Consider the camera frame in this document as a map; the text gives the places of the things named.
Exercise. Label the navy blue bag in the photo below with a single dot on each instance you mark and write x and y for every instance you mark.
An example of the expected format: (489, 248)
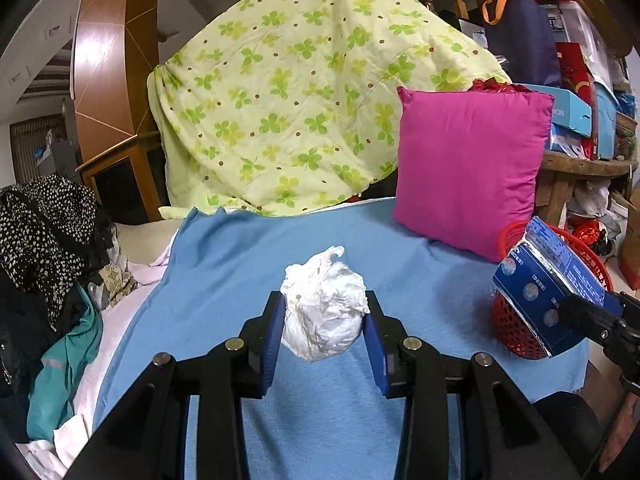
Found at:
(519, 30)

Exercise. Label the red gift box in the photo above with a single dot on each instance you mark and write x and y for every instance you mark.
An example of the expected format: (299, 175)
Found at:
(577, 78)

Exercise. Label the wooden headboard frame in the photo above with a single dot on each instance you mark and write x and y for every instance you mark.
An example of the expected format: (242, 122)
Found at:
(115, 49)

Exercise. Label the green clover quilt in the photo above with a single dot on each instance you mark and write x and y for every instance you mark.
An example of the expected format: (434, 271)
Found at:
(281, 107)

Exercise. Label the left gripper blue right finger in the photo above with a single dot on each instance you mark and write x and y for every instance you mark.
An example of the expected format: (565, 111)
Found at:
(373, 330)

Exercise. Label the metal bowl with bags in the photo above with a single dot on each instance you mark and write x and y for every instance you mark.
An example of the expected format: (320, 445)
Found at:
(593, 233)

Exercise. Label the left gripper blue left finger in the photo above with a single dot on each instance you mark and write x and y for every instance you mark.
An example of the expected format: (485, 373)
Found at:
(270, 338)

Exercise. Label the teal jacket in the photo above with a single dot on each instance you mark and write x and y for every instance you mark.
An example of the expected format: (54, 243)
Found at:
(51, 401)

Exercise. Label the blue bed sheet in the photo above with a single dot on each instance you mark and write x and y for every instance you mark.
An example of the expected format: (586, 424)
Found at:
(324, 419)

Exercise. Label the magenta pillow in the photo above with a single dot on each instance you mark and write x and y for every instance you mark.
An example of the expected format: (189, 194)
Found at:
(468, 162)

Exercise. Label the blue white tissue pack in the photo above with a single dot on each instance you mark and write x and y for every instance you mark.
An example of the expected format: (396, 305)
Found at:
(565, 141)

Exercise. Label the light blue cardboard box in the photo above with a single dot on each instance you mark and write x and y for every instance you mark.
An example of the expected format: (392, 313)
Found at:
(569, 110)

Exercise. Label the wooden side table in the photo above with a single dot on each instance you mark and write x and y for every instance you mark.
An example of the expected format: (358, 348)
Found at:
(558, 175)

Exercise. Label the person's right hand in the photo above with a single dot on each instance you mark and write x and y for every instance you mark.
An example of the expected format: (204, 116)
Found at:
(622, 429)

